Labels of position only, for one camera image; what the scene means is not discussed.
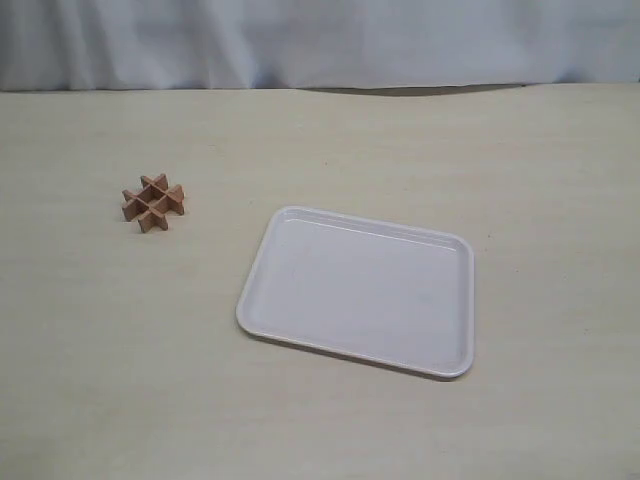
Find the wooden notched piece four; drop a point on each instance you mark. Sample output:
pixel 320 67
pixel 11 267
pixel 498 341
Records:
pixel 153 203

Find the wooden notched piece one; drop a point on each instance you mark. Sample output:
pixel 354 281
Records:
pixel 173 201

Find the wooden notched piece two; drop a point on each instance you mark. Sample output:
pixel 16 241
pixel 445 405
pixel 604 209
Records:
pixel 136 208

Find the wooden notched piece three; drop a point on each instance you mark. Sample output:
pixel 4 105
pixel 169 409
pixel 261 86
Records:
pixel 152 189

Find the white plastic tray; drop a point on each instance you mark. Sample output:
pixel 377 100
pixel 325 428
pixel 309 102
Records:
pixel 393 295

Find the white backdrop cloth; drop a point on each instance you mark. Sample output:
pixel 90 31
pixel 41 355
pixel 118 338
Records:
pixel 122 45

